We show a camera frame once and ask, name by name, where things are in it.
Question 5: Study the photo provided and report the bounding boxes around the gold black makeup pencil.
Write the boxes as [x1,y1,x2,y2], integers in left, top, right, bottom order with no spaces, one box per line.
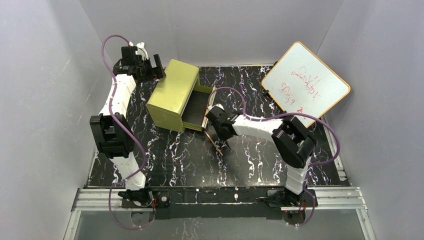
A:
[204,130,223,156]

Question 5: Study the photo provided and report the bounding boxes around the olive green drawer box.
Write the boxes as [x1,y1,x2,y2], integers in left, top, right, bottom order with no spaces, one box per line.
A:
[146,59,216,133]

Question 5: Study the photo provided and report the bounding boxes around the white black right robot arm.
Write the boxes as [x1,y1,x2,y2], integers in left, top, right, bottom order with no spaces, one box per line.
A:
[205,104,316,207]

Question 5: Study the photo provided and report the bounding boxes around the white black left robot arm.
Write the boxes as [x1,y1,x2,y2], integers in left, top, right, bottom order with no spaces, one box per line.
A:
[89,42,165,208]

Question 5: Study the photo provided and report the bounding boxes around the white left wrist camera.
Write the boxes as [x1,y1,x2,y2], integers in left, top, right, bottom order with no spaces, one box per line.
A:
[127,41,149,61]

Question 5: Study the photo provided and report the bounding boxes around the white whiteboard orange frame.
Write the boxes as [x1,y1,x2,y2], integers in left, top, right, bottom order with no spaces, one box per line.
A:
[261,41,351,118]

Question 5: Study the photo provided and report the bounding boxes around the aluminium frame rail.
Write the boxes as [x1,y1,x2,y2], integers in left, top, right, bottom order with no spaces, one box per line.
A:
[64,119,374,240]

